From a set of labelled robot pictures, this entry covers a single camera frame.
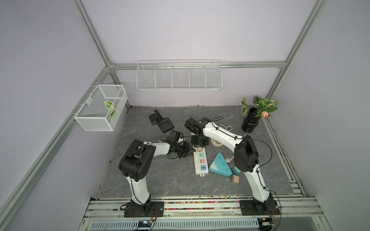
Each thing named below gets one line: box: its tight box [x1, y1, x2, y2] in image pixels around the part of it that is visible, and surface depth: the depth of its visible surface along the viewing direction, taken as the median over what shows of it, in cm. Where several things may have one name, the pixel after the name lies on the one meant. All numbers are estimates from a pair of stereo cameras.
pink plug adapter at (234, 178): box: [230, 174, 240, 184], surface depth 83 cm
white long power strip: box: [192, 145, 209, 177], surface depth 89 cm
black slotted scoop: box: [154, 109, 175, 134], surface depth 109 cm
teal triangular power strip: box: [209, 152, 233, 177], surface depth 86 cm
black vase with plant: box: [241, 95, 281, 133], surface depth 89 cm
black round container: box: [149, 113, 159, 125], surface depth 111 cm
